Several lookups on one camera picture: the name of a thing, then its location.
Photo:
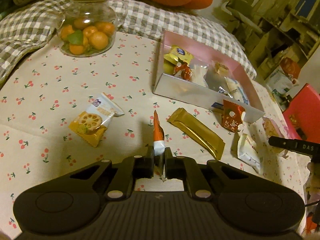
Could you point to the cherry print tablecloth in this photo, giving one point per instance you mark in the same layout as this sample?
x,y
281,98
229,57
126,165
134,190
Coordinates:
x,y
50,89

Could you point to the red foil candy packet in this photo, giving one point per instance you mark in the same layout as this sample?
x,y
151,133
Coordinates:
x,y
183,71

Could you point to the grey checkered blanket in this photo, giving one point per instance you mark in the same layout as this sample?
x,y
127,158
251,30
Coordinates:
x,y
24,30

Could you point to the lotus root chip packet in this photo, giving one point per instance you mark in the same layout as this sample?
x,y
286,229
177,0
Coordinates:
x,y
92,123

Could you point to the white blue snack packet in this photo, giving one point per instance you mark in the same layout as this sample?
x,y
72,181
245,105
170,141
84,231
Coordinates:
x,y
236,90

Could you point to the white office chair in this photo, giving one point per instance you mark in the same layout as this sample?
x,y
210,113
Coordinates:
x,y
239,15

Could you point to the gold bar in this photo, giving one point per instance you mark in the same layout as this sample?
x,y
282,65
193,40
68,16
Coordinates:
x,y
198,131

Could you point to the small dark candy wrapper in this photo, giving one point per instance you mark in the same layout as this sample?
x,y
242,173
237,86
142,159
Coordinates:
x,y
223,91

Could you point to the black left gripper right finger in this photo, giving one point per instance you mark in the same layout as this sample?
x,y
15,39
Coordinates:
x,y
228,201

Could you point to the glass jar with wooden lid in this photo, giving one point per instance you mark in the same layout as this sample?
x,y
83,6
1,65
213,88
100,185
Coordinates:
x,y
87,28

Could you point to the orange white snack sachet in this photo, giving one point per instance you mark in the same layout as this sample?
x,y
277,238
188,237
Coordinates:
x,y
158,146

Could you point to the yellow snack packet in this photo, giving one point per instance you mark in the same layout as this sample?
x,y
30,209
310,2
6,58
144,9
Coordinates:
x,y
177,54

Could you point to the small brown cake packet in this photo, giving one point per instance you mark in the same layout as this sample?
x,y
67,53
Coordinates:
x,y
221,69

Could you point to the pink silver cardboard box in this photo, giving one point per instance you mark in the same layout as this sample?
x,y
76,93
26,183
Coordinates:
x,y
172,87

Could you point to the clear white candy bag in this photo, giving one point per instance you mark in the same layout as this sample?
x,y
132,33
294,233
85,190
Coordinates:
x,y
198,74

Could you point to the red plastic chair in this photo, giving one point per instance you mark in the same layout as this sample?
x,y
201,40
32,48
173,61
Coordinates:
x,y
302,115

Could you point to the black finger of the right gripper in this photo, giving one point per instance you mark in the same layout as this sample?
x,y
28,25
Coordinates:
x,y
310,149

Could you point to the white printed bag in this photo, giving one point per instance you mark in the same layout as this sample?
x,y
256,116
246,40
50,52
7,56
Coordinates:
x,y
284,77

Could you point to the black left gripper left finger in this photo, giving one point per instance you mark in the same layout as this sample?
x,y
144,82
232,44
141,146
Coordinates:
x,y
73,201

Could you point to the pink biscuit packet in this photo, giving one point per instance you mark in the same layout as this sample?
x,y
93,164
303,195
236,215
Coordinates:
x,y
272,129

